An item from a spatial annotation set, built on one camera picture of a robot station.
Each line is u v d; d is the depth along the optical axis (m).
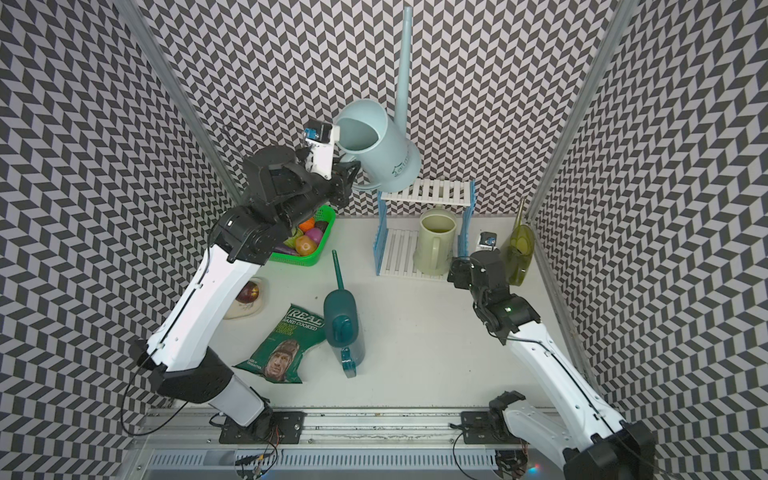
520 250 0.94
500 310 0.53
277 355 0.77
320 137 0.46
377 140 0.53
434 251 0.83
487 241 0.64
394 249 1.07
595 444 0.38
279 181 0.41
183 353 0.40
